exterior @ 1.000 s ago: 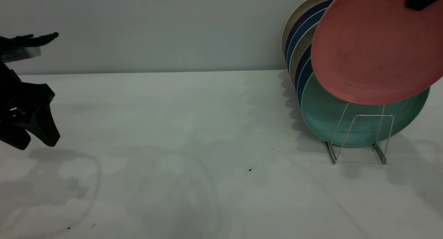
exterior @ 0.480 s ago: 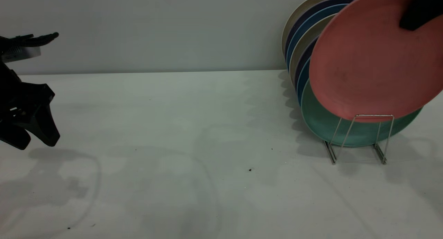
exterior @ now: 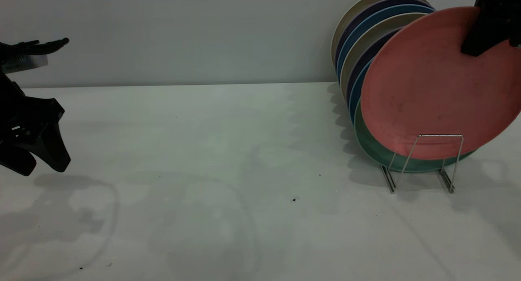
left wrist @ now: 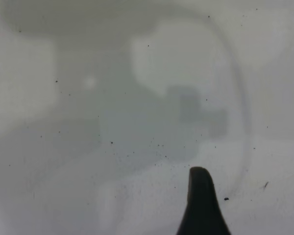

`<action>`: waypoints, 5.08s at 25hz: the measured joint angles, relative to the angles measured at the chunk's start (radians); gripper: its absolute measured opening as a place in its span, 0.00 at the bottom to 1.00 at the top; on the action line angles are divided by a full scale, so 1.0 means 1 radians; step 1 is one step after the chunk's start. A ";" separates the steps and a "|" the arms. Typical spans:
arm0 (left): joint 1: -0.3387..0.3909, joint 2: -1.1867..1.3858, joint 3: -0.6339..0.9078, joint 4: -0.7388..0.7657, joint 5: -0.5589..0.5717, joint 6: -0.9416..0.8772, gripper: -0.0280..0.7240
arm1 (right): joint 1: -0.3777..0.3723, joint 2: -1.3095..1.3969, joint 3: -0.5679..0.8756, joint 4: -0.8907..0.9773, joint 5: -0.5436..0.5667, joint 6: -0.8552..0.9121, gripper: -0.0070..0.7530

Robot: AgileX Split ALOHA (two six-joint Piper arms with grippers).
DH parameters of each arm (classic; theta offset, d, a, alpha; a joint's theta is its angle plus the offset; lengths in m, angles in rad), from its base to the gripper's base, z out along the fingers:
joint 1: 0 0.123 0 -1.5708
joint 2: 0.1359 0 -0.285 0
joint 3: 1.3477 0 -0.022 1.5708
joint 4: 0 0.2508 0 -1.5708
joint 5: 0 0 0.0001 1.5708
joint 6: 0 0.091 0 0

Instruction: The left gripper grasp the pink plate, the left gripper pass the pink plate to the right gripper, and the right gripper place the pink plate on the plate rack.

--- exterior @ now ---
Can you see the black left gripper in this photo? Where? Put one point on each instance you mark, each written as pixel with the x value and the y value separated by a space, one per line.
pixel 24 118

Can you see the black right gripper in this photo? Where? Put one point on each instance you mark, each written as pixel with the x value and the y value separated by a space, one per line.
pixel 500 2

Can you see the pink round plate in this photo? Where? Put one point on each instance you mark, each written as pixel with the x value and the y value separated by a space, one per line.
pixel 431 89

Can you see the purple round plate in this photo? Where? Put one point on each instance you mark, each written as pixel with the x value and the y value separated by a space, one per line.
pixel 350 24
pixel 368 55

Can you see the beige round plate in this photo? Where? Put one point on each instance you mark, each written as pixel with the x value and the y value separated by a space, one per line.
pixel 346 16
pixel 366 38

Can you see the blue round plate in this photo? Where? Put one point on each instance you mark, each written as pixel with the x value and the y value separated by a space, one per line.
pixel 357 89
pixel 358 26

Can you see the green round plate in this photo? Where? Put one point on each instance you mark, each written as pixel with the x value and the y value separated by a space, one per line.
pixel 374 150

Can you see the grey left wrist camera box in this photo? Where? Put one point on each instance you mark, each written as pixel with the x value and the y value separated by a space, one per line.
pixel 24 63

